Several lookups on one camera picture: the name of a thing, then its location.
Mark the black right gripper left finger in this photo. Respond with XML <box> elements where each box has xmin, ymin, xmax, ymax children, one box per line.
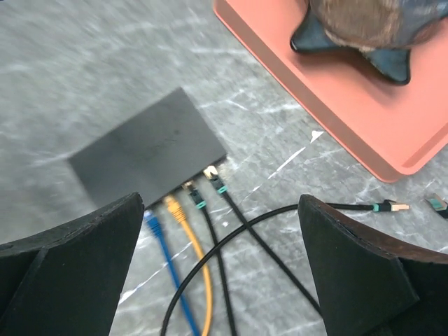
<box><xmin>1</xmin><ymin>192</ymin><xmax>144</xmax><ymax>335</ymax></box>

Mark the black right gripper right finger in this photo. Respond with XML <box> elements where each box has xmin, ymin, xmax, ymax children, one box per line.
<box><xmin>298</xmin><ymin>195</ymin><xmax>447</xmax><ymax>335</ymax></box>

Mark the black coaxial cable bundle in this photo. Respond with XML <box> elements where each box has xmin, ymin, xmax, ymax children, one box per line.
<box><xmin>159</xmin><ymin>180</ymin><xmax>410</xmax><ymax>336</ymax></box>

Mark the blue ethernet cable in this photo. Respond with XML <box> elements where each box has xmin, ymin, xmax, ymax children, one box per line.
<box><xmin>143</xmin><ymin>209</ymin><xmax>201</xmax><ymax>336</ymax></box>

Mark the yellow ethernet cable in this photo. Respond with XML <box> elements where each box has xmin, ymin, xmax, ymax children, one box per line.
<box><xmin>162</xmin><ymin>194</ymin><xmax>214</xmax><ymax>336</ymax></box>

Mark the black network switch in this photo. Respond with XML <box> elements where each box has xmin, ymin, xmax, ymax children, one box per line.
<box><xmin>69</xmin><ymin>87</ymin><xmax>227</xmax><ymax>207</ymax></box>

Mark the salmon pink tray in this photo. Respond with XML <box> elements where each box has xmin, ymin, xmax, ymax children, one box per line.
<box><xmin>213</xmin><ymin>1</ymin><xmax>447</xmax><ymax>183</ymax></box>

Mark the blue star-shaped dish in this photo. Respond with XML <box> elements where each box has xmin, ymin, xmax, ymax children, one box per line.
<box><xmin>290</xmin><ymin>0</ymin><xmax>447</xmax><ymax>85</ymax></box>

